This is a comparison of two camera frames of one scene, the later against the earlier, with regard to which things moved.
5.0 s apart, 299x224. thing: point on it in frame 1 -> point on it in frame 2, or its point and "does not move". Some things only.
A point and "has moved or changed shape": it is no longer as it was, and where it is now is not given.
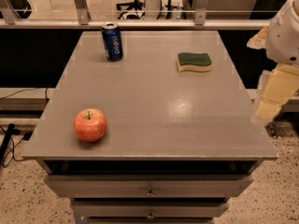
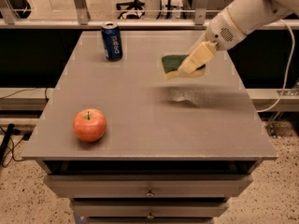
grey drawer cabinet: x=178 y=145 does not move
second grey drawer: x=150 y=209 does not move
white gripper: x=284 y=36 -> x=220 y=32
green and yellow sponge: x=193 y=61 has moved or changed shape
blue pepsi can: x=112 y=41 does not move
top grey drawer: x=149 y=186 does not move
